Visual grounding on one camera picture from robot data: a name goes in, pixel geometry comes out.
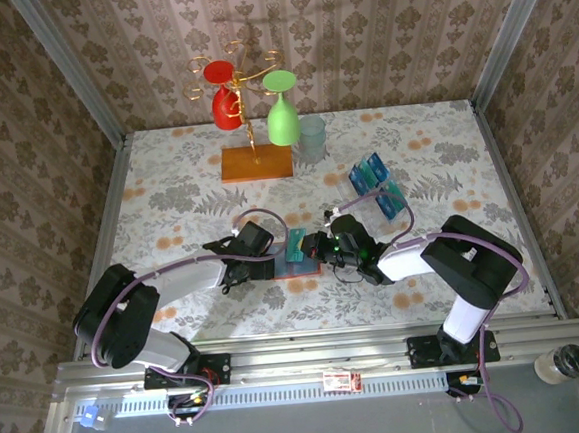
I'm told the teal credit card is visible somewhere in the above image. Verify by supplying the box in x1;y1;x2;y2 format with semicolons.
358;156;380;190
282;226;309;264
381;176;408;208

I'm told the orange card holder wallet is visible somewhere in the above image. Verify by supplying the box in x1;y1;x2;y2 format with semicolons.
265;237;325;282

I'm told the clear acrylic card stand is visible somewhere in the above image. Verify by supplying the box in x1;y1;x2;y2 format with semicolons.
333;149;413;238

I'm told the blue credit card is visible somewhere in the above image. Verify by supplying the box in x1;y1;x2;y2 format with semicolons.
348;165;369;197
374;191;402;222
367;151;393;184

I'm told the clear plastic cup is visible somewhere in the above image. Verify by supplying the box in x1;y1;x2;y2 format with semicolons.
295;113;330;166

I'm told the green wine glass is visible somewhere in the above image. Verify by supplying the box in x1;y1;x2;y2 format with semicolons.
260;69;303;148

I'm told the red white label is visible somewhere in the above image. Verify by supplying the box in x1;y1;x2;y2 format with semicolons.
321;368;363;395

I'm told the floral patterned table cover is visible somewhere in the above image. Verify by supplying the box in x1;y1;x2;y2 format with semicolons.
77;94;555;352

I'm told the red wine glass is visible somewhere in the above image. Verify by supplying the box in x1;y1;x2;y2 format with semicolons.
201;58;245;133

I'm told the blue plastic clip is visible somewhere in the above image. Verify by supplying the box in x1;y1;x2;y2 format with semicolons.
73;400;118;433

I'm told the clear jar black lid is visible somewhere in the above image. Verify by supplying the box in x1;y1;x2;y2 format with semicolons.
531;342;579;389

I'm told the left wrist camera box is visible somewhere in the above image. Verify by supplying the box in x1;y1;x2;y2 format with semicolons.
233;219;276;258

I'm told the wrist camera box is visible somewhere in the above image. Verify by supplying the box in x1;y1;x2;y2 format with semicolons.
328;212;373;254
233;219;276;258

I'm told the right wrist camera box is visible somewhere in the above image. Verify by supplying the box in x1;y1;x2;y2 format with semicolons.
328;212;373;254

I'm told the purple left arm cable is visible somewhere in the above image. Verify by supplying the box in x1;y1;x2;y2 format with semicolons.
79;205;304;433

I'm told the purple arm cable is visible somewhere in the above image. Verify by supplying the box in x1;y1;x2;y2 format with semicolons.
79;205;304;433
323;180;543;433

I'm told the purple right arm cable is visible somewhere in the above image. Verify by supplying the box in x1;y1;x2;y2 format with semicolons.
323;180;543;433

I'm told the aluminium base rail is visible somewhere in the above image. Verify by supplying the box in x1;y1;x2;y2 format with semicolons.
48;309;579;403

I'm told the gold wire rack wooden base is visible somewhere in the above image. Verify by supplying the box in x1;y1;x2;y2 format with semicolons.
179;35;297;188

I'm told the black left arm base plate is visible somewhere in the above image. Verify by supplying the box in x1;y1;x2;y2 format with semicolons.
142;352;234;392

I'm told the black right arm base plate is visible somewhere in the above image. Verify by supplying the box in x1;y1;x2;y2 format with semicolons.
406;328;502;371

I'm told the slotted grey cable duct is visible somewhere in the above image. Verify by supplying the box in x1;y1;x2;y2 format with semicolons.
116;372;450;418

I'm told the black cable bracket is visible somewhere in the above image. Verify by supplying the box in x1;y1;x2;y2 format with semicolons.
444;369;486;399
165;390;212;421

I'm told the aluminium side rail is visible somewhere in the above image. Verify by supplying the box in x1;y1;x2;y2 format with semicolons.
469;95;570;327
56;132;147;363

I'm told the aluminium frame post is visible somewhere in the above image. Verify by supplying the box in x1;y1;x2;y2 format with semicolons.
461;0;572;113
7;0;128;155

